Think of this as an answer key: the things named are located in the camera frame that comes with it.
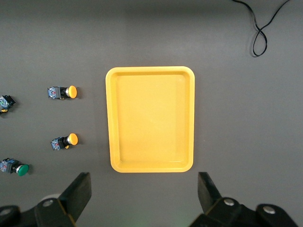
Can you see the yellow plastic tray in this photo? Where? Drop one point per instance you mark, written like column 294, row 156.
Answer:
column 151, row 118

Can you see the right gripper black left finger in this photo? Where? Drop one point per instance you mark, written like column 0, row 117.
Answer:
column 75, row 196

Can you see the yellow push button switch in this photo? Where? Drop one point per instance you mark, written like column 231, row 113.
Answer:
column 72, row 139
column 71, row 91

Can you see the green push button switch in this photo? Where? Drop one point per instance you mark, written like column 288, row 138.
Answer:
column 23, row 170
column 6, row 101

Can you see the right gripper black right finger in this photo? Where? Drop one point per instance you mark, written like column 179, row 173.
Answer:
column 210, row 201

